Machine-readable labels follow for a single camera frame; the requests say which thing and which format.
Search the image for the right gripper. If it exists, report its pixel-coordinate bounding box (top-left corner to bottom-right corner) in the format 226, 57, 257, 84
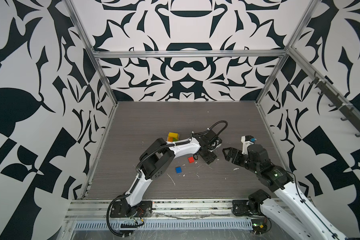
222, 146, 261, 176

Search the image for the yellow arch wood block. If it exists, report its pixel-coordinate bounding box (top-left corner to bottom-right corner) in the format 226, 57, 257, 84
168, 132, 179, 142

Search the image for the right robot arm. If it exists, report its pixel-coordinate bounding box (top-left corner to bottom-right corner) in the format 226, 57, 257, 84
223, 144, 347, 240

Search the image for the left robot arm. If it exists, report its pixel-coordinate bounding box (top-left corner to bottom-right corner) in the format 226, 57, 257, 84
124, 130, 223, 207

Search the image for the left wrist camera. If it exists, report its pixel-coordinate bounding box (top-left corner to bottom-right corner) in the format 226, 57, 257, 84
211, 138, 223, 151

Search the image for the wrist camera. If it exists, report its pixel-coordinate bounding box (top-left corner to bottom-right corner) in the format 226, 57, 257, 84
211, 138, 223, 151
241, 135, 256, 155

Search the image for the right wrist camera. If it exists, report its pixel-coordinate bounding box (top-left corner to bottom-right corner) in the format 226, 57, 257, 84
241, 135, 256, 155

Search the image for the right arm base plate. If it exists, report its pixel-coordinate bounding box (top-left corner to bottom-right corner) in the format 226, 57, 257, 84
232, 200, 259, 217

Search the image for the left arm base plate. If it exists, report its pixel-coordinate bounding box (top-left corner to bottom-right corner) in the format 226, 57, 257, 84
110, 200, 153, 218

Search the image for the left black corrugated cable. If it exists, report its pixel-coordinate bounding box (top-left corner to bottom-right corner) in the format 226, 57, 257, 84
106, 194, 139, 238

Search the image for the aluminium front rail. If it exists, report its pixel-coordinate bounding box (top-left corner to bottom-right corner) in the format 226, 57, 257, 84
62, 196, 322, 232

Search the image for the aluminium frame crossbar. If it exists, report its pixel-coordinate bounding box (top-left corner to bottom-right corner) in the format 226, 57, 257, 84
93, 50, 286, 59

